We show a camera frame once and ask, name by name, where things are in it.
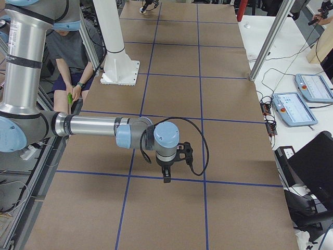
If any teach pendant tablet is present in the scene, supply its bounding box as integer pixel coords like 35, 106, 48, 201
272, 92, 318, 127
295, 74, 332, 104

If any aluminium frame post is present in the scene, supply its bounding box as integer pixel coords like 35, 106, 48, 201
249, 0, 309, 82

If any near teach pendant tablet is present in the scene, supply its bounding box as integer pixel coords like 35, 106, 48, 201
272, 92, 318, 127

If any blue white call bell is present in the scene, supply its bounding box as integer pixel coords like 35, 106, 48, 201
139, 8, 146, 14

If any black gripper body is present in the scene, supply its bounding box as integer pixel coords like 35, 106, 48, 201
156, 153, 176, 171
142, 0, 159, 11

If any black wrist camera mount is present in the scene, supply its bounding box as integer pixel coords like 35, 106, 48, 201
175, 142, 194, 167

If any black looped wrist cable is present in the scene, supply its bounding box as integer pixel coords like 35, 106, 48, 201
139, 116, 209, 177

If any black office chair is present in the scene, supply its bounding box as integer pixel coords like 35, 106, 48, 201
275, 131, 332, 242

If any black orange usb hub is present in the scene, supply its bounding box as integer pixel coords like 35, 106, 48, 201
260, 102, 277, 137

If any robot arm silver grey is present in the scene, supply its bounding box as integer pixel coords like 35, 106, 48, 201
1, 1, 179, 183

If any green handled stick tool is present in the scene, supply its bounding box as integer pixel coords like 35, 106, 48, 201
67, 93, 73, 115

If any white camera stand pole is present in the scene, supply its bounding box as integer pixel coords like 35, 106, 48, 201
93, 0, 140, 86

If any red cylinder background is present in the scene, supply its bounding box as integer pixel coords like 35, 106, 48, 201
237, 0, 248, 22

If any far teach pendant tablet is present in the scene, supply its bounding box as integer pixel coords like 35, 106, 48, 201
295, 74, 332, 104

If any seated person grey shirt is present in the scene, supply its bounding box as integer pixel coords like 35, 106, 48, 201
46, 30, 94, 113

